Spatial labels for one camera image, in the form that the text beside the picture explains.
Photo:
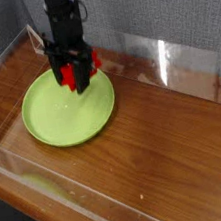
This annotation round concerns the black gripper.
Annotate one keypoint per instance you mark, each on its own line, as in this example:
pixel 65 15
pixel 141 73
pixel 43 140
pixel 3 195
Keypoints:
pixel 67 41

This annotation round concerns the red cross-section block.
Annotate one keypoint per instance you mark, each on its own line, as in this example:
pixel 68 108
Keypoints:
pixel 67 71

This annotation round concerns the green round plate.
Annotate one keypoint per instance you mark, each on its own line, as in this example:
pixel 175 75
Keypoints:
pixel 59 117

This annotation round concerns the clear acrylic enclosure walls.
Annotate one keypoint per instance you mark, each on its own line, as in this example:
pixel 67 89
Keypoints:
pixel 158 158

